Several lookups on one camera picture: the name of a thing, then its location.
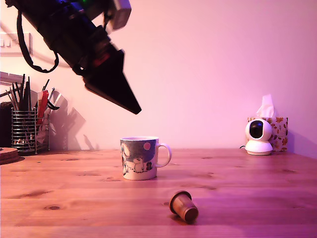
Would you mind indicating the brown coffee capsule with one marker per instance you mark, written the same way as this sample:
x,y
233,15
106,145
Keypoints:
x,y
184,208

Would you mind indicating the silver metal utensil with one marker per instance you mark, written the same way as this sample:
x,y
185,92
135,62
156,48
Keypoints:
x,y
57,96

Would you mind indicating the black curved utensil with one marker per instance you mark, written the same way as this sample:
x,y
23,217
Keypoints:
x,y
53,107

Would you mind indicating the cartoon print ceramic mug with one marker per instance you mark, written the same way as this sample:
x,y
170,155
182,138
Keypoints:
x,y
138,161

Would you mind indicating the red utensil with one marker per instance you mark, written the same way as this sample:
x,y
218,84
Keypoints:
x,y
42,104

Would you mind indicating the thin black stick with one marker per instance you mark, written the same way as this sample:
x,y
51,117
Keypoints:
x,y
23,84

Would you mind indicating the pale plastic bag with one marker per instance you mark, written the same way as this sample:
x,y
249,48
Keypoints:
x,y
45,129

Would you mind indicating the wide black spatula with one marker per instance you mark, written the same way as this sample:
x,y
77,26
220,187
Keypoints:
x,y
27,99

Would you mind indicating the wooden chopstick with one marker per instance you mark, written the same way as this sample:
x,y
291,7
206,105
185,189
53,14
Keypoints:
x,y
14,98
10,100

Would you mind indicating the dark brown basket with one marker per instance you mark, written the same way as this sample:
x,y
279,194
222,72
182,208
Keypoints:
x,y
5,126

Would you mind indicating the round cork trivet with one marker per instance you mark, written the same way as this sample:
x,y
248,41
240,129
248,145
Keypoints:
x,y
8,155

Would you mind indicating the white tissue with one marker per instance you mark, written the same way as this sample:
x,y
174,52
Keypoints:
x,y
266,106

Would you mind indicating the leaf print tissue box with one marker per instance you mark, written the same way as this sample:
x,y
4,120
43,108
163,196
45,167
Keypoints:
x,y
281,134

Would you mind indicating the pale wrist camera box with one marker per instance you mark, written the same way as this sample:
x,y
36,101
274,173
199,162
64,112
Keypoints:
x,y
121,15

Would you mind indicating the white wall switch plate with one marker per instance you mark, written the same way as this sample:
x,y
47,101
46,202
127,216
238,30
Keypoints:
x,y
10,50

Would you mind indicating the grey metal rack rail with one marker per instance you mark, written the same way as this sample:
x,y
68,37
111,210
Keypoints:
x,y
10,76

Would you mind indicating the small white round camera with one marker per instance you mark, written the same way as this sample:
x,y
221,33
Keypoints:
x,y
258,147

